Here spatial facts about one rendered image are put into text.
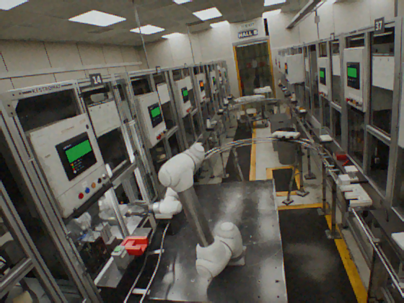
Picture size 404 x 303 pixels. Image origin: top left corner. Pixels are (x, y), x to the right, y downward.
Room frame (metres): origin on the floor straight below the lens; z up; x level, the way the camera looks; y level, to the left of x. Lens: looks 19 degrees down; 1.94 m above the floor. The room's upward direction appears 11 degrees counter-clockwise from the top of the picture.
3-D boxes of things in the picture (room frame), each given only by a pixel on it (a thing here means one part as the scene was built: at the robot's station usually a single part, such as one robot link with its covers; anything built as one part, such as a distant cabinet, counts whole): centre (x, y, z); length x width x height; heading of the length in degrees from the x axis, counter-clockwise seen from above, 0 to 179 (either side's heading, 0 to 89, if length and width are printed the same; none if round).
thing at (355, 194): (1.51, -1.06, 0.84); 0.37 x 0.14 x 0.10; 165
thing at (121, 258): (1.18, 0.64, 0.97); 0.08 x 0.08 x 0.12; 75
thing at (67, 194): (1.29, 0.82, 1.60); 0.42 x 0.29 x 0.46; 165
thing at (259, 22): (9.44, -2.41, 2.96); 1.23 x 0.08 x 0.68; 75
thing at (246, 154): (6.04, -1.10, 0.01); 5.85 x 0.59 x 0.01; 165
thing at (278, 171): (3.46, -1.18, 0.01); 1.00 x 0.55 x 0.01; 165
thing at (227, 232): (1.31, -0.04, 0.85); 0.18 x 0.16 x 0.22; 141
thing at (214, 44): (10.11, 0.02, 1.65); 3.78 x 0.08 x 3.30; 75
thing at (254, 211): (1.74, 0.03, 0.66); 1.50 x 1.06 x 0.04; 165
